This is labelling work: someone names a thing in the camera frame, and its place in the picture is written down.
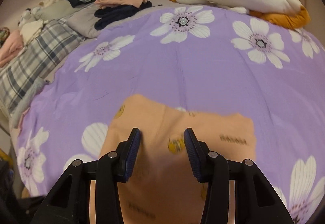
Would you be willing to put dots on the dark navy folded garment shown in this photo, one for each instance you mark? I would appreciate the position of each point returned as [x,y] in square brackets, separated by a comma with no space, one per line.
[109,15]

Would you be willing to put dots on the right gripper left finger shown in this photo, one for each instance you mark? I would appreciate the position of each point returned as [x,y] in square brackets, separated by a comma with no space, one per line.
[69,199]

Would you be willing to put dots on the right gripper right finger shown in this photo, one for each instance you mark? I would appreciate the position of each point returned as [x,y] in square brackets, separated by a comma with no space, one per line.
[237,190]

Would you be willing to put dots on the olive grey pillow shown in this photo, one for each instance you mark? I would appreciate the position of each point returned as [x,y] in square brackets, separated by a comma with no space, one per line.
[56,10]

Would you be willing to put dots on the grey plaid blanket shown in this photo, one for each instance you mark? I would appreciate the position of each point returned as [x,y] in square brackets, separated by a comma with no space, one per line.
[56,41]

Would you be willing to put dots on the purple floral bed sheet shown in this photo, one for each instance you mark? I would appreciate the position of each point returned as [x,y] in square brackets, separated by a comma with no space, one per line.
[199,59]

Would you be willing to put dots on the cream folded cloth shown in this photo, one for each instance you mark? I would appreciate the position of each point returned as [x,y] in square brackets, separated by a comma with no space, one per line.
[30,31]

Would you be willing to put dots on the orange duck print shirt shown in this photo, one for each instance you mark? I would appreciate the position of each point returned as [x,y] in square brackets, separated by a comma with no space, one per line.
[162,188]

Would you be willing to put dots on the pink cloth pile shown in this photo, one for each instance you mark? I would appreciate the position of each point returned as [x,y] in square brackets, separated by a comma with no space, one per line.
[11,47]

